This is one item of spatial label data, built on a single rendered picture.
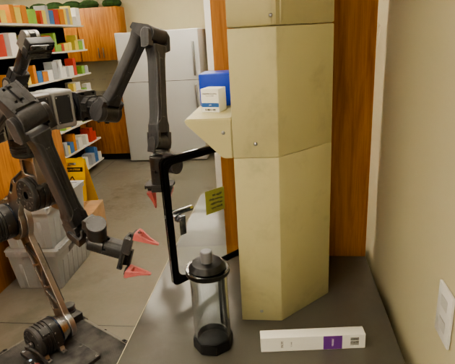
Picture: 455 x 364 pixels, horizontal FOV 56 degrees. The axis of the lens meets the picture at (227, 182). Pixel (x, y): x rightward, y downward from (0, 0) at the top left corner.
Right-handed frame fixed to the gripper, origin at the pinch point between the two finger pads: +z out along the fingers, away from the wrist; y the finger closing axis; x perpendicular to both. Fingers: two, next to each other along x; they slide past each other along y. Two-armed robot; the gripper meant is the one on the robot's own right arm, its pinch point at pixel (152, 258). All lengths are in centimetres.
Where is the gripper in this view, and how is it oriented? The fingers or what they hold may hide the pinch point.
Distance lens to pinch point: 133.9
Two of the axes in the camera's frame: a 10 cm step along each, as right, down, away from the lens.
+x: 0.6, -1.5, 9.9
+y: 2.7, -9.5, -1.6
